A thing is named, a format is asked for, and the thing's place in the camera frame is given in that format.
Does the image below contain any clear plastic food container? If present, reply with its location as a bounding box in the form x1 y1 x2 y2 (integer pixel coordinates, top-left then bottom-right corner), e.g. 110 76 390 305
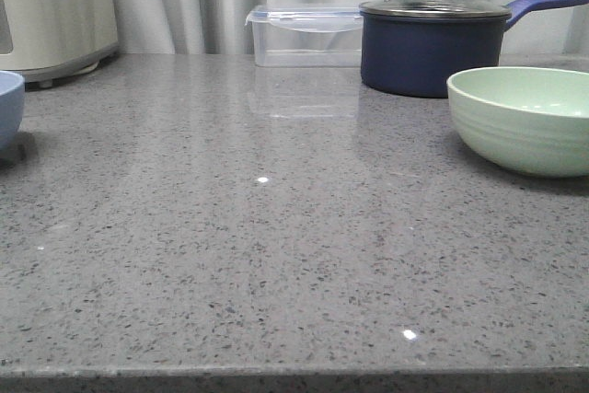
246 4 363 67

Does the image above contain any blue bowl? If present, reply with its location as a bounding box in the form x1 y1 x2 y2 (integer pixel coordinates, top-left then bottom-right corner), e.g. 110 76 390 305
0 71 25 149

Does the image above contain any green bowl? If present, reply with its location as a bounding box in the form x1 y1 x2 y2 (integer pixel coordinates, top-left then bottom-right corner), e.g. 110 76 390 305
447 66 588 178

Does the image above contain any white kitchen appliance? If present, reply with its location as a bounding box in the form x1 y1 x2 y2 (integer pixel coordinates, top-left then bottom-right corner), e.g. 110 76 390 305
1 0 119 87

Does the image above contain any blue saucepan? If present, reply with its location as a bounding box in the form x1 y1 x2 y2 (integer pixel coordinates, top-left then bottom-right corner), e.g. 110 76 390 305
360 0 588 98

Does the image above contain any glass lid with blue knob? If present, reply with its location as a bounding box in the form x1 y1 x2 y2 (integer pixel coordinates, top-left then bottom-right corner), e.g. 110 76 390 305
359 0 511 18

